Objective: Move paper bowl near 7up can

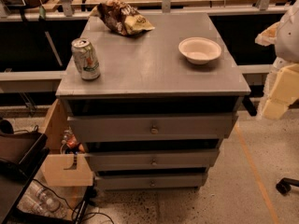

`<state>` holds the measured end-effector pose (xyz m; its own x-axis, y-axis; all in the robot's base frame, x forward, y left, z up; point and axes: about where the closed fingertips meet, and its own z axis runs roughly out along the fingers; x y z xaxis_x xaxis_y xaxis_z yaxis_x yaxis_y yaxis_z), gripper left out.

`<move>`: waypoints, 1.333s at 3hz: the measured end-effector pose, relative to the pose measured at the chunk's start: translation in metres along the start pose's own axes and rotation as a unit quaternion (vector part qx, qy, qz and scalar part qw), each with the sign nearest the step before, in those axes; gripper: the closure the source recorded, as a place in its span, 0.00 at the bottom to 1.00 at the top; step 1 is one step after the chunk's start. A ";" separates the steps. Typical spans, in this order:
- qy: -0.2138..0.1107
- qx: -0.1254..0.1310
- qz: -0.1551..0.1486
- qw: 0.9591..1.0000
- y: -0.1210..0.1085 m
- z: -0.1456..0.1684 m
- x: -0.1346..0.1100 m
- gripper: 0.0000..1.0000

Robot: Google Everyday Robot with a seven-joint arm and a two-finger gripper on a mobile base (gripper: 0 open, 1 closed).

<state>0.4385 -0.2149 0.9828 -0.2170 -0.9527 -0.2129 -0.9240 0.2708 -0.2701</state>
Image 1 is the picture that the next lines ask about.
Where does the grey drawer cabinet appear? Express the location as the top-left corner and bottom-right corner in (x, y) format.
(56, 13), (250, 180)

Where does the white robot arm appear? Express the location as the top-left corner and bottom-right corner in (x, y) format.
(255, 0), (299, 120)

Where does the top grey drawer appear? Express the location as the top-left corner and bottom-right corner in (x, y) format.
(68, 113), (237, 143)

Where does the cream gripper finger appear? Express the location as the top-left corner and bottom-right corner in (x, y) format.
(255, 22), (279, 47)

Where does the brown chip bag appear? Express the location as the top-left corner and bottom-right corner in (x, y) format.
(90, 0), (154, 36)

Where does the black cart with bottles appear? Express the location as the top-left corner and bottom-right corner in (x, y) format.
(0, 119), (87, 224)

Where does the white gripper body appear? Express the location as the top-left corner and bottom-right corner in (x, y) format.
(260, 58), (299, 120)

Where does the cardboard box with items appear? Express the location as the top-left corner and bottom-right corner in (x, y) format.
(40, 99), (93, 187)

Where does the black chair wheel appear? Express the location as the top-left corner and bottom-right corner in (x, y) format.
(276, 177), (299, 195)

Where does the bottom grey drawer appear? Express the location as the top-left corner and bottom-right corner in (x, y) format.
(94, 173), (207, 190)

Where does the black cable on floor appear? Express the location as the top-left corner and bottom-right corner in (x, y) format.
(32, 178), (116, 224)

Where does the grey drawer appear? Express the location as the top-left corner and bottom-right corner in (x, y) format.
(85, 148), (219, 171)
(68, 113), (237, 143)
(94, 173), (207, 190)

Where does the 7up soda can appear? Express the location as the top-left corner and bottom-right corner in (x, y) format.
(71, 38), (100, 80)

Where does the middle grey drawer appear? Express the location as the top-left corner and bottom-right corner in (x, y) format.
(85, 148), (219, 171)

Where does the white paper bowl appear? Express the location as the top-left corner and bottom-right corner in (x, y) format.
(178, 37), (221, 65)

